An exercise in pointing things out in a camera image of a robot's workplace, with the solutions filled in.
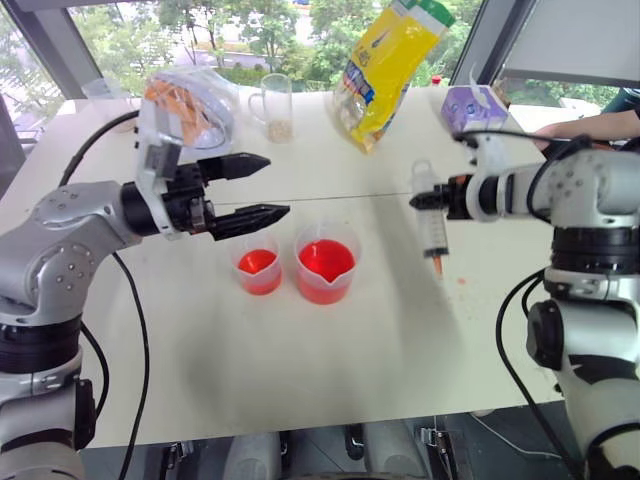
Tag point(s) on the purple carton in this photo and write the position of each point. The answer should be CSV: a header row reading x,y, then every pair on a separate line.
x,y
475,112

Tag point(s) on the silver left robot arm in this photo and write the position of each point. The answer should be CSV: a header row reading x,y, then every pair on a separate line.
x,y
55,250

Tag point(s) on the yellow snack bag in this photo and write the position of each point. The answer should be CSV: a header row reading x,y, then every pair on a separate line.
x,y
390,70

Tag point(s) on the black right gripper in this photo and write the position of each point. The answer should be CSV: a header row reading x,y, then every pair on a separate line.
x,y
457,200

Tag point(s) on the clear glass mug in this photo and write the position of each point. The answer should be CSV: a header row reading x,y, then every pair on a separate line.
x,y
277,107

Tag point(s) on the clear bag of bread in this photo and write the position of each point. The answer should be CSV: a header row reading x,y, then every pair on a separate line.
x,y
200,107

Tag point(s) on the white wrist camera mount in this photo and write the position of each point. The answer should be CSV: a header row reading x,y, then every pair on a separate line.
x,y
150,150
482,192

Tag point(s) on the red bottle cap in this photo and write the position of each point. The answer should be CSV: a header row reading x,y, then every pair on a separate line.
x,y
436,80

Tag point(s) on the white board panel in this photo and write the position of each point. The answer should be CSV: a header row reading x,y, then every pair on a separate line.
x,y
575,35

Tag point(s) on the person's bare hand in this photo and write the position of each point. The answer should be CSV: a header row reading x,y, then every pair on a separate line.
x,y
550,134

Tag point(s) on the grey rounded robot leg shape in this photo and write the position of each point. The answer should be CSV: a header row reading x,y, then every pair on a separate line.
x,y
395,452
255,457

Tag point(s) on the small cup of red liquid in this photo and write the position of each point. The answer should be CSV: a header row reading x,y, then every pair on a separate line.
x,y
257,265

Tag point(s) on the large cup of red liquid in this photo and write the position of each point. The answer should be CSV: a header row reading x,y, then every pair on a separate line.
x,y
326,267

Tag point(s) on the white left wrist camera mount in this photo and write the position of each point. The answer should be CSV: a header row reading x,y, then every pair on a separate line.
x,y
150,150

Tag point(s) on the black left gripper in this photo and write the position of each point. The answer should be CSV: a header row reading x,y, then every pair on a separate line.
x,y
185,200

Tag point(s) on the person's bare forearm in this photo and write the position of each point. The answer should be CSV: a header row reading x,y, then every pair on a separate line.
x,y
605,127

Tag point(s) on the clear plastic syringe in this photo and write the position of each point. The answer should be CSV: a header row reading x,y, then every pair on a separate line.
x,y
434,235

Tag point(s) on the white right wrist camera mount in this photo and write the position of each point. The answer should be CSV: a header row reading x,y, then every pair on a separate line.
x,y
482,192

